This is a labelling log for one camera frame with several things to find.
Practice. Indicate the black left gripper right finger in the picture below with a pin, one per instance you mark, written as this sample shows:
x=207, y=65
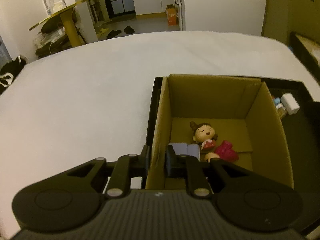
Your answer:
x=202, y=179

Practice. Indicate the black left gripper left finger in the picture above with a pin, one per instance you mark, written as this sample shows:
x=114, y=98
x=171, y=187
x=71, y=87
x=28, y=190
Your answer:
x=113, y=179

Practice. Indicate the purple grey block toy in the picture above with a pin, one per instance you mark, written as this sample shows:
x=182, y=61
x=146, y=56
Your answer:
x=186, y=149

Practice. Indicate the brown hair doll figurine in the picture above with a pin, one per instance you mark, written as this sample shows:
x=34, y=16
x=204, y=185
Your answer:
x=204, y=135

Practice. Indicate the brown cardboard box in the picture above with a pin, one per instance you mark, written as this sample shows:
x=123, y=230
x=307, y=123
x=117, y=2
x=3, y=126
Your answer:
x=240, y=110

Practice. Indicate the red dress doll figurine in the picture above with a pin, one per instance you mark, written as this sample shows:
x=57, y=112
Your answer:
x=224, y=151

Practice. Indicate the blue white small figurine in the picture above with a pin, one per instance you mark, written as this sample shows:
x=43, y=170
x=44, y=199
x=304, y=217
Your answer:
x=276, y=101

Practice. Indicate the black tray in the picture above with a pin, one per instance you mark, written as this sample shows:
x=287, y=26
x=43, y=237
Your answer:
x=302, y=135

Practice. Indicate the white power adapter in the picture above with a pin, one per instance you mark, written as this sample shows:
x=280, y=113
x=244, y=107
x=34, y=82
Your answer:
x=290, y=103

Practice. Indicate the black slipper left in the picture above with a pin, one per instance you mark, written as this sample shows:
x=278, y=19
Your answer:
x=113, y=34

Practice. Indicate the black slipper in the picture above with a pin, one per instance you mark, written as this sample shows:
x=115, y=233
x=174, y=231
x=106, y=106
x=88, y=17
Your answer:
x=113, y=34
x=129, y=30

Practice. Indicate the black slipper right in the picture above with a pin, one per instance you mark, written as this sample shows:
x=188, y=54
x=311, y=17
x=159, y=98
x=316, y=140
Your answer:
x=129, y=30

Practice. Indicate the pile of clothes and papers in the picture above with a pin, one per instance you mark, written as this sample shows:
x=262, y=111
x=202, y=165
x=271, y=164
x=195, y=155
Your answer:
x=51, y=39

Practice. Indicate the black white ghost mask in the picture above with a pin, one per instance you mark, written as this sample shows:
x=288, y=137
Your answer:
x=10, y=71

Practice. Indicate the round yellow side table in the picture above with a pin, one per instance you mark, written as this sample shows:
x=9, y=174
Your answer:
x=67, y=21

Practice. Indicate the orange cardboard box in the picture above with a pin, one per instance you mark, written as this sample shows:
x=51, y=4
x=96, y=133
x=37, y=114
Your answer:
x=171, y=12

